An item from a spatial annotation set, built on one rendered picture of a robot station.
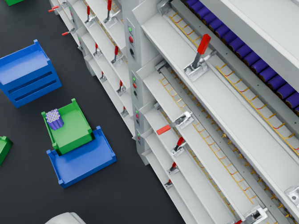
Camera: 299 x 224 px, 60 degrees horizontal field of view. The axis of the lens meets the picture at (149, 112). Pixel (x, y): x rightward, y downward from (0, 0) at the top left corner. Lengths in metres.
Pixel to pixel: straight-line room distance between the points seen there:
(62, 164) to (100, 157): 0.20
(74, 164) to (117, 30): 0.82
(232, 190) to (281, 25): 0.40
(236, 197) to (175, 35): 0.38
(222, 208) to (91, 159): 0.83
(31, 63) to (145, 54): 1.11
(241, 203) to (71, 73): 1.42
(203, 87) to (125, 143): 1.01
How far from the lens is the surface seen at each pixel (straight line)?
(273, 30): 0.33
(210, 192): 0.82
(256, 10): 0.34
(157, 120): 0.90
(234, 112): 0.47
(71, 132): 1.48
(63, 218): 0.85
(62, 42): 2.01
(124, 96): 1.20
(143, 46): 0.66
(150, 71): 0.75
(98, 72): 1.57
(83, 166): 1.44
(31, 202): 1.48
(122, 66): 1.04
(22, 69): 1.70
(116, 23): 0.91
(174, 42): 0.56
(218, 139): 0.63
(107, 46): 1.13
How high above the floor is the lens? 1.33
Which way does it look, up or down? 59 degrees down
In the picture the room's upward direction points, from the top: straight up
